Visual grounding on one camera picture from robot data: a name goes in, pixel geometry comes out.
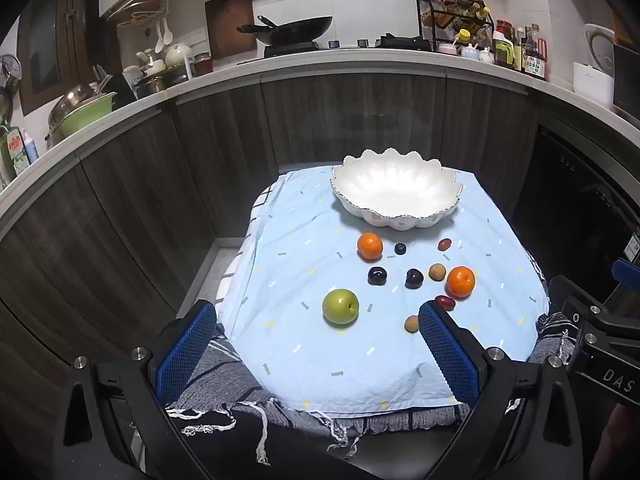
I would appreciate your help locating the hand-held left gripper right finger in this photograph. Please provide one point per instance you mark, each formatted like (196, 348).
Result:
(447, 355)

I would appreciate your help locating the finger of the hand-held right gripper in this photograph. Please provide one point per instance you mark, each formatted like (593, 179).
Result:
(575, 297)
(627, 274)

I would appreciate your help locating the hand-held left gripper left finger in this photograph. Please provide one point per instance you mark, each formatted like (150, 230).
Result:
(187, 352)

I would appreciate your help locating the tan longan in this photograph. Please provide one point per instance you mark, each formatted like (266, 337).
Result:
(411, 324)
(436, 272)

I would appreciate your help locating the red cherry tomato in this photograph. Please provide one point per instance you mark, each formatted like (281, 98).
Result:
(444, 245)
(445, 303)

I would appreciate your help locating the orange mandarin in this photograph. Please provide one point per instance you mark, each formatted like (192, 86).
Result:
(370, 246)
(460, 282)

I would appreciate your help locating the dark plum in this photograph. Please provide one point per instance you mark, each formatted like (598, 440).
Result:
(377, 276)
(414, 278)

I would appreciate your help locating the dark blueberry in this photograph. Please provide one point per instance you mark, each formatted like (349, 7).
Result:
(400, 248)

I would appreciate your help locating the green apple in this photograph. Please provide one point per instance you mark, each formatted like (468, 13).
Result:
(340, 308)

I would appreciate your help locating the white scalloped bowl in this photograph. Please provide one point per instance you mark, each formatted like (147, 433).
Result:
(395, 190)

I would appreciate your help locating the person's right hand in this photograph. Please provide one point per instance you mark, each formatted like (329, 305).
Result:
(620, 440)

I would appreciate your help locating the grey striped fringed blanket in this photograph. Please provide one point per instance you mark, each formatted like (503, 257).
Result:
(240, 385)

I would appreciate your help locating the light blue patterned cloth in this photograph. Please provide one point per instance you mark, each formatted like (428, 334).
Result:
(300, 260)

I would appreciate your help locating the white rice cooker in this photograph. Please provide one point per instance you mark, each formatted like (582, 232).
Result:
(595, 80)

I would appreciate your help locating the dark soy sauce bottle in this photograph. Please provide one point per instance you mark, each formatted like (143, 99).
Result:
(534, 57)

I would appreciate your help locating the green oil bottle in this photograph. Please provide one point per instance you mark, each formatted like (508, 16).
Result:
(504, 55)

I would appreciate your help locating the blue bottle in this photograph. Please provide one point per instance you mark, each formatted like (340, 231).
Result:
(31, 147)

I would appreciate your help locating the white condiment pot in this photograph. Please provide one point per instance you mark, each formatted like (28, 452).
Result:
(470, 51)
(485, 55)

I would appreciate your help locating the green plastic basin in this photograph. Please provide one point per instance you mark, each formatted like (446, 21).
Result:
(90, 112)

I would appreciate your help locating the green dish soap bottle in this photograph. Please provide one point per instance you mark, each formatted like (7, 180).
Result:
(12, 152)

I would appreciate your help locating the steel pot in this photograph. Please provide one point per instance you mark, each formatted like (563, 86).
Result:
(160, 82)

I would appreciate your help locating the black utensil holder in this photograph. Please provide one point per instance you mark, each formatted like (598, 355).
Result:
(117, 87)

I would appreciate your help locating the steel bowl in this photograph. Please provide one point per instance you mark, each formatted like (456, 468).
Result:
(70, 102)

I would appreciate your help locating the red cap sauce bottle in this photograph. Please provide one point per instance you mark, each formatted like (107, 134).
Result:
(502, 26)

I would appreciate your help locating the pink and white dish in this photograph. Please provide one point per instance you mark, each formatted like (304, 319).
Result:
(447, 49)

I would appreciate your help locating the yellow cap bottle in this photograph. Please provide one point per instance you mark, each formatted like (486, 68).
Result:
(463, 35)

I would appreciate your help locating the glass jar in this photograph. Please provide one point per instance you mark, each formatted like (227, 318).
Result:
(202, 64)

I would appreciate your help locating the white teapot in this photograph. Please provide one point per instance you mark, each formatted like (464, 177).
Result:
(177, 54)

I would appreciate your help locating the cluster of small seasoning jars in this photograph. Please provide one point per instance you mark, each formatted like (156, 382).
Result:
(475, 12)

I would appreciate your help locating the black gas stove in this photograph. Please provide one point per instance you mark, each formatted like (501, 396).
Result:
(400, 42)

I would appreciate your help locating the white hanging spoon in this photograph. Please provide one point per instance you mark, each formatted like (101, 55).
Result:
(168, 34)
(159, 37)

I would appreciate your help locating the white kitchen countertop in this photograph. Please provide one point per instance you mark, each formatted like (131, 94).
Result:
(320, 62)

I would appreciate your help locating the brown wooden cutting board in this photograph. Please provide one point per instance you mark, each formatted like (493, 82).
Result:
(225, 25)

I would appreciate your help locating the black wok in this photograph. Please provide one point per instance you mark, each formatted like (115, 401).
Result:
(300, 30)

